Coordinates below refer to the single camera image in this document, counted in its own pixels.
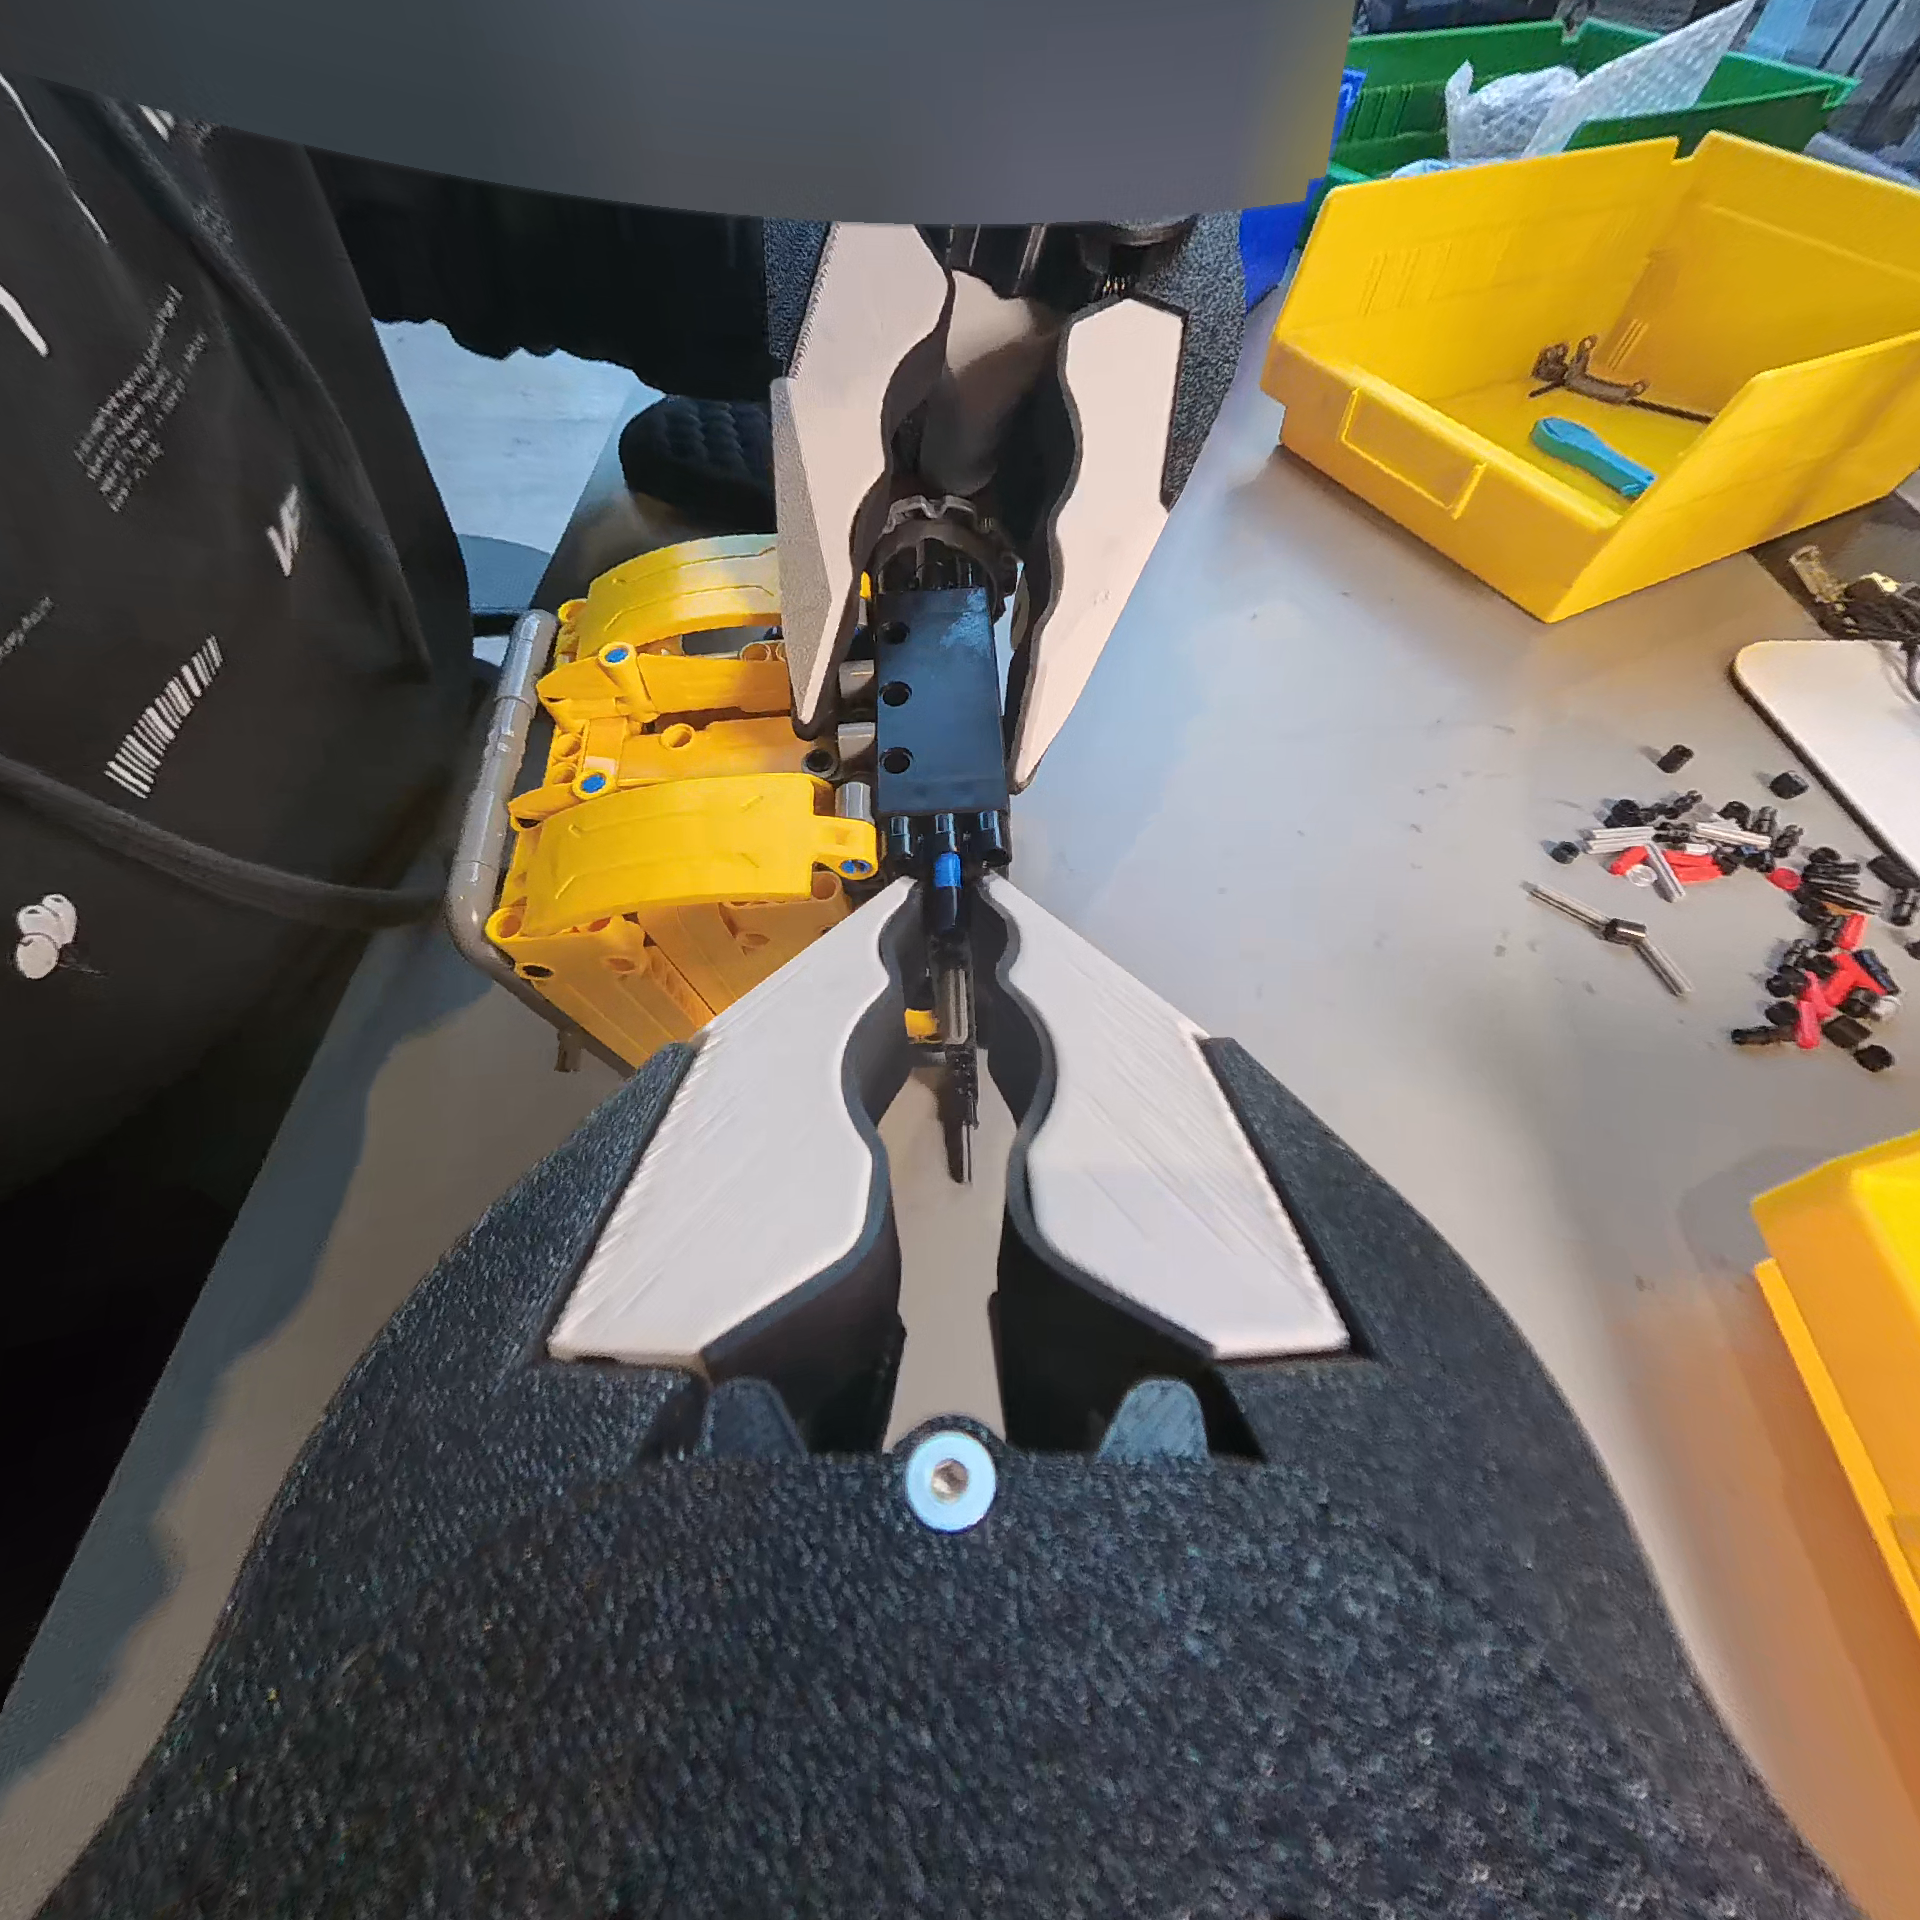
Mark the blue brick separator tool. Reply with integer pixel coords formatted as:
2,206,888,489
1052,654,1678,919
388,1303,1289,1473
1528,415,1662,505

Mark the yellow plastic box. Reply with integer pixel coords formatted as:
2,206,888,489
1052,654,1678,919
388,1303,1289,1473
1747,1129,1920,1641

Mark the blue plastic bin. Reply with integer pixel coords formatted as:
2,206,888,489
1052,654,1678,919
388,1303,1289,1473
1235,61,1374,308

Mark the white document stand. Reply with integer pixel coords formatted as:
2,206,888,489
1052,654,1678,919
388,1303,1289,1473
1733,634,1920,877

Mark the grey axle pin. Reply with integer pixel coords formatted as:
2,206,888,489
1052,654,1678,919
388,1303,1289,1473
1520,877,1691,1004

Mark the green plastic bin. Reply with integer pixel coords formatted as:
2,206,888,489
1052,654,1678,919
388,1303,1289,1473
1331,15,1864,187

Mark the person's left forearm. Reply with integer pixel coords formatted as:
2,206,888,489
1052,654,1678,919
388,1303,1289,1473
316,151,789,407

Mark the black yellow toy brick vehicle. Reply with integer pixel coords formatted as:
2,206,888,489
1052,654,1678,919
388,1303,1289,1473
445,495,1038,1190

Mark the clear plastic bag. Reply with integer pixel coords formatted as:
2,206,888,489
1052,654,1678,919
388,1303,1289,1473
1445,0,1763,164

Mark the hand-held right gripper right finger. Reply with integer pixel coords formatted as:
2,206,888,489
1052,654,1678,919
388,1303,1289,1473
960,877,1356,1413

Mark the black cable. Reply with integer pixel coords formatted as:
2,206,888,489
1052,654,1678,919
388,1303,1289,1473
1784,535,1920,650

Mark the pile of small brick parts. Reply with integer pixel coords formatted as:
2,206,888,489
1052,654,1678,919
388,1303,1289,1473
1546,737,1920,1078

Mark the black textured armrest pad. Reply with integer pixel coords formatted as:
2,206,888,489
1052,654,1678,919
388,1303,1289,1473
614,391,789,541

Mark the dark brick part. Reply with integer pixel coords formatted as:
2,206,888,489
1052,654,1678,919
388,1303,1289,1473
1524,310,1718,425

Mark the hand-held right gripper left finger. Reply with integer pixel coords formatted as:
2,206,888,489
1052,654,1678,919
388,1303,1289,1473
547,877,955,1413

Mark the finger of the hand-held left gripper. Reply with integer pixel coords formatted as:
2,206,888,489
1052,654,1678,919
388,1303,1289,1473
1004,286,1193,793
768,226,970,741

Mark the grey desk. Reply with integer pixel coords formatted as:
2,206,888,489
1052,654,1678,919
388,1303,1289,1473
0,271,1920,1920

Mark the yellow plastic bin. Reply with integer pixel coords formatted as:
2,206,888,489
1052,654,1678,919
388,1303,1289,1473
1261,132,1920,629

